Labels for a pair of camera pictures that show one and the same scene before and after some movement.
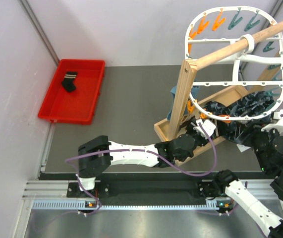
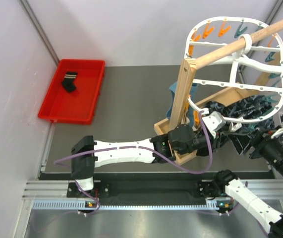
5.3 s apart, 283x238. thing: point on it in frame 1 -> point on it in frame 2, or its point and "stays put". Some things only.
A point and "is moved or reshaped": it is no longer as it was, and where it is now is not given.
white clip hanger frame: (277, 60) is moved or reshaped
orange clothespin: (190, 107) -> (186, 119)
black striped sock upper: (68, 82) stays put
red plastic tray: (78, 106) stays put
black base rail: (147, 193) stays put
